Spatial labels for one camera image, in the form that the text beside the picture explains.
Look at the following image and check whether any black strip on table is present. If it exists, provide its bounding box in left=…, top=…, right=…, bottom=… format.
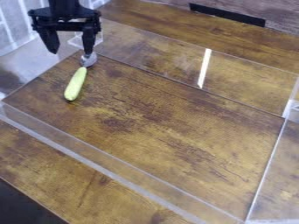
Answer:
left=190, top=3, right=267, bottom=27

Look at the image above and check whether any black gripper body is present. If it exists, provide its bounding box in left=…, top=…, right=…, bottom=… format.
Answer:
left=28, top=0, right=100, bottom=32

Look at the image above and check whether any green handled metal spoon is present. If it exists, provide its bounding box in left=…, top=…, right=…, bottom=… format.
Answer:
left=63, top=52, right=98, bottom=102

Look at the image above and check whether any clear acrylic enclosure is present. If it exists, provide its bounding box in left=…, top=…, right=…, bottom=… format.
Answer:
left=0, top=20, right=299, bottom=224

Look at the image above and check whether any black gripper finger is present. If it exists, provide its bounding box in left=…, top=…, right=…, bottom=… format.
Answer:
left=34, top=26, right=60, bottom=54
left=82, top=24, right=102, bottom=55

